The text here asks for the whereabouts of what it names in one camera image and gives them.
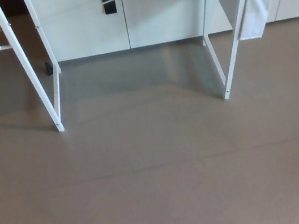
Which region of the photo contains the white metal drying rack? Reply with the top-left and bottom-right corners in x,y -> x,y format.
0,0 -> 276,141

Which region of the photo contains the white hanging cloth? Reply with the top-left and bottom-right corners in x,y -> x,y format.
232,0 -> 281,43

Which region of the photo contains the white metal hook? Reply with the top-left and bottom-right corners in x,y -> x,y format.
0,40 -> 12,52

